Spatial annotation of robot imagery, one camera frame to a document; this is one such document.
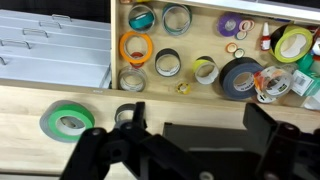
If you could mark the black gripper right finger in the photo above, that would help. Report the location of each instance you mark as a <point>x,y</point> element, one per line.
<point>259,126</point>

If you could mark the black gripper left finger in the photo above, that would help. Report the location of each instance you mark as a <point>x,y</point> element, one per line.
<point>139,115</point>

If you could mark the small dark grey tape roll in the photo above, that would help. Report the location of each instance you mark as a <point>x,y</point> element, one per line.
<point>124,113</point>

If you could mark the clear packing tape roll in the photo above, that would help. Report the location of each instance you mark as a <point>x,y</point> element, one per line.
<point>273,81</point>

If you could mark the small yellow tape roll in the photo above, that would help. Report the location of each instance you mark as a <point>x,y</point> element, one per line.
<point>183,88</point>

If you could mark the small red tape roll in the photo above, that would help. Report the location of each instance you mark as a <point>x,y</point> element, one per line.
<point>136,56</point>

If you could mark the open wooden drawer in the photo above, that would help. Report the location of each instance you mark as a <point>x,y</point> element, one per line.
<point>203,39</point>

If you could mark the black white tape roll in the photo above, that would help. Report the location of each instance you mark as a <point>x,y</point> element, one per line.
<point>167,62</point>

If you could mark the small green washi tape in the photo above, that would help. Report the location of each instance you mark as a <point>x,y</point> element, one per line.
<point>239,53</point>

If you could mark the small orange washi tape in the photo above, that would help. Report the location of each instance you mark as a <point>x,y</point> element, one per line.
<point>231,47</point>

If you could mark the large yellow black tape roll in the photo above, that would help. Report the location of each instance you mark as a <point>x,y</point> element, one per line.
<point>290,42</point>

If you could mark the orange tape roll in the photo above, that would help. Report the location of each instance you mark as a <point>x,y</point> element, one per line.
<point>135,42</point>

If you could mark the pink washi tape roll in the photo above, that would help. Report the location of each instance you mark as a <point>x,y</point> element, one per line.
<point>246,25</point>

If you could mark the teal tape roll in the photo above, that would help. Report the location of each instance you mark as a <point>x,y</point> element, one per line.
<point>141,18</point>

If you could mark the purple tape roll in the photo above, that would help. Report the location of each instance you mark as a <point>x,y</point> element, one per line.
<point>228,24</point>

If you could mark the blue green tape roll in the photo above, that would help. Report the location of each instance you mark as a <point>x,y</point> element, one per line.
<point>176,19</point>

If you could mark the green white cardboard box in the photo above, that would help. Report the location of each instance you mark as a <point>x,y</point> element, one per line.
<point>306,82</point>

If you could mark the large grey duct tape roll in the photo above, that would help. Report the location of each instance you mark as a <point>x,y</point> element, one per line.
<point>43,120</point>

